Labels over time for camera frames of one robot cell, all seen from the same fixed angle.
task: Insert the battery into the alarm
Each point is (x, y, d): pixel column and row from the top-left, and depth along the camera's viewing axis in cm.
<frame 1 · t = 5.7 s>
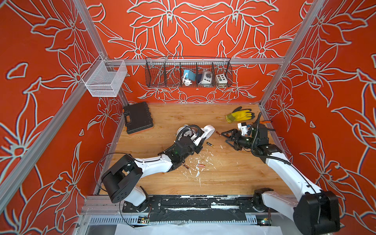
left hand: (203, 134, 81), fingers open
right hand: (221, 137, 76), fingers open
white round twin-bell alarm clock: (184, 131, 70), point 29 cm above the table
black plastic tool case: (137, 117, 105), point 7 cm above the table
yellow black work glove: (240, 114, 112), point 3 cm above the table
red carbon AA battery: (200, 165, 88), on the table
red black AA battery: (187, 167, 87), on the table
black gold AA battery: (209, 144, 97), on the table

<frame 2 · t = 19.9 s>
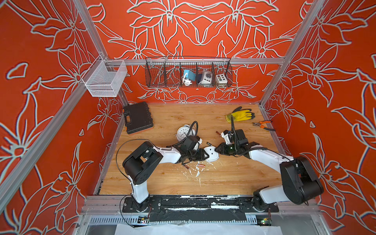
left hand: (208, 156, 87), fingers open
right hand: (213, 150, 87), fingers open
the named things where they were.

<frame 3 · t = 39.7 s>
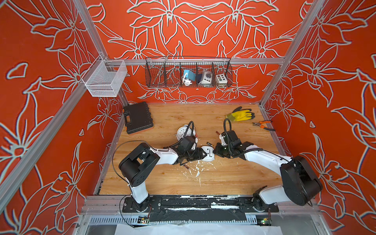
left hand: (205, 155, 88), fingers open
right hand: (209, 151, 86), fingers closed
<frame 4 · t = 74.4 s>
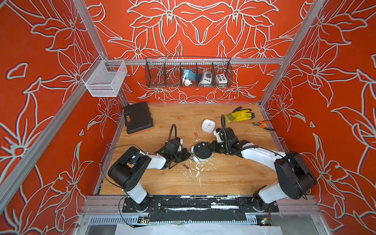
left hand: (192, 154, 90), fingers closed
right hand: (204, 148, 87), fingers closed
white round twin-bell alarm clock: (201, 152, 89), point 5 cm above the table
white square alarm clock: (208, 126, 104), point 3 cm above the table
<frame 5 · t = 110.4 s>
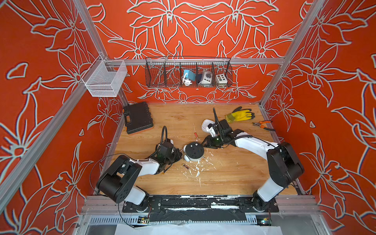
left hand: (183, 152, 90), fingers closed
right hand: (200, 145, 85), fingers open
white round twin-bell alarm clock: (193, 152, 89), point 5 cm above the table
